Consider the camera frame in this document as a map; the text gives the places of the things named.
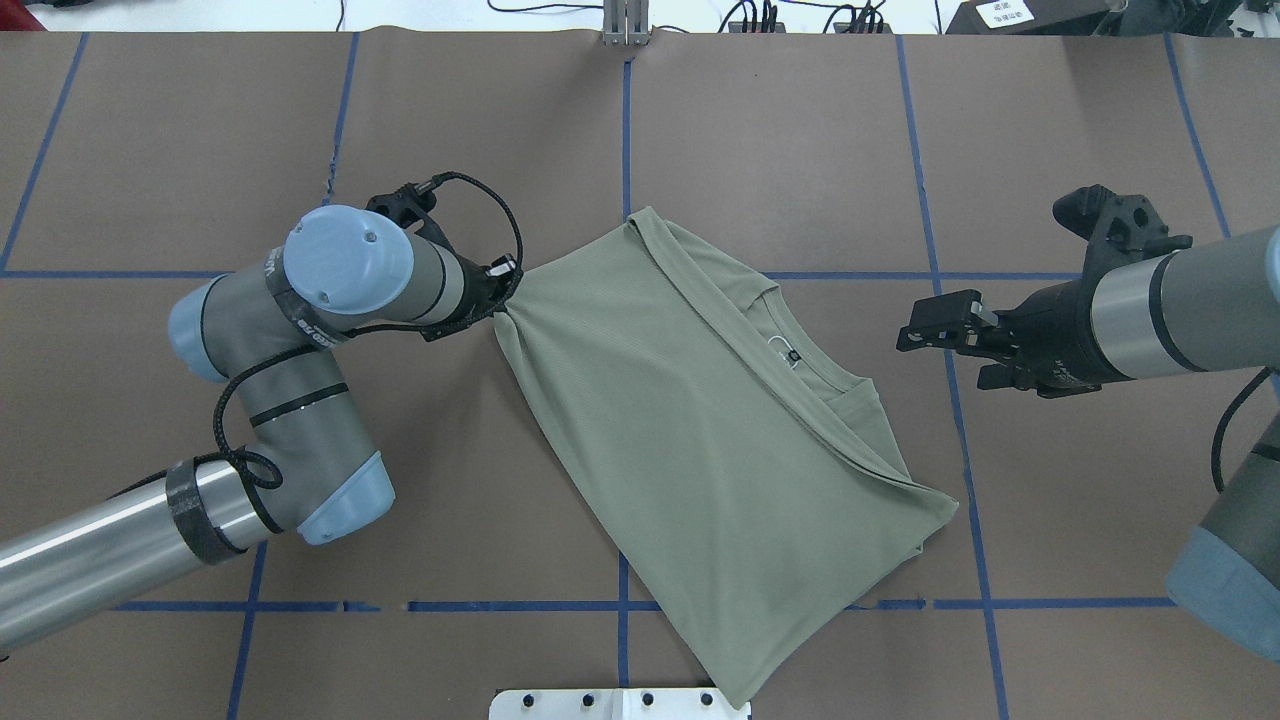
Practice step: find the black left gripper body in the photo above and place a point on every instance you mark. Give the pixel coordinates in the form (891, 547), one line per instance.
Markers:
(479, 293)

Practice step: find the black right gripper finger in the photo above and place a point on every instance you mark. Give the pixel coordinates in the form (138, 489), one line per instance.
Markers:
(951, 320)
(996, 376)

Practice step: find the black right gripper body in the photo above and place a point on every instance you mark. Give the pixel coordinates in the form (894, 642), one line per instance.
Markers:
(1058, 335)

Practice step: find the olive green long-sleeve shirt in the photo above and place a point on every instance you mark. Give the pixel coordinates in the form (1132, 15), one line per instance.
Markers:
(754, 485)

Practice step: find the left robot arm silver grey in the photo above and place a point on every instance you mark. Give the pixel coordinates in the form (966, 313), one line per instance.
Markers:
(292, 452)

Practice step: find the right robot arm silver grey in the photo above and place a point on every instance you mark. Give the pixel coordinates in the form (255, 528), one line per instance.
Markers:
(1118, 430)

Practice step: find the black box with white label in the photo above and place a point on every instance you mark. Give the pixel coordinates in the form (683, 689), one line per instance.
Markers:
(1032, 18)

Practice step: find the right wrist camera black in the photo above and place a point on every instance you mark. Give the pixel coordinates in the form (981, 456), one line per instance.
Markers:
(1118, 230)

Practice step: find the grey aluminium camera post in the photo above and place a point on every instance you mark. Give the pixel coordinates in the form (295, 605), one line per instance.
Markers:
(625, 23)

